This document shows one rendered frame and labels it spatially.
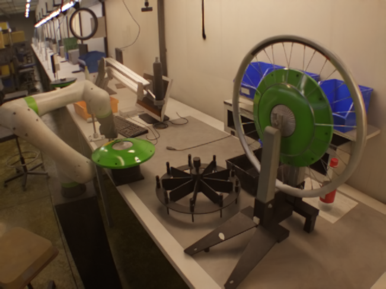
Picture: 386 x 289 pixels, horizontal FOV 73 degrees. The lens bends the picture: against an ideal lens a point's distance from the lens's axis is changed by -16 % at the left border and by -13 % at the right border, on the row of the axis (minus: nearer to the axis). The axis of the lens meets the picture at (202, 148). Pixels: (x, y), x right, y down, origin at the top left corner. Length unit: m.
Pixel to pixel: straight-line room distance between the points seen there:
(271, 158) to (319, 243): 0.40
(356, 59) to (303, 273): 0.93
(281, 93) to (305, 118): 0.11
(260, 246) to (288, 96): 0.48
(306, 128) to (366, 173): 0.70
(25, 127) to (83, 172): 0.38
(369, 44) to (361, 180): 0.64
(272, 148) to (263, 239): 0.30
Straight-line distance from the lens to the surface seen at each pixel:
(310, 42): 0.86
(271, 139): 0.90
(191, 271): 1.01
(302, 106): 0.88
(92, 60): 4.74
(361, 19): 1.42
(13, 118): 1.29
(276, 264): 1.04
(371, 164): 1.49
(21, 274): 1.62
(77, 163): 1.44
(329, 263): 1.09
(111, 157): 1.38
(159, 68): 1.29
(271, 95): 0.95
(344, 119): 1.24
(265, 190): 0.97
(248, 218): 1.07
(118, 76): 1.59
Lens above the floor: 1.67
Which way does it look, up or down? 25 degrees down
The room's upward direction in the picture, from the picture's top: 2 degrees counter-clockwise
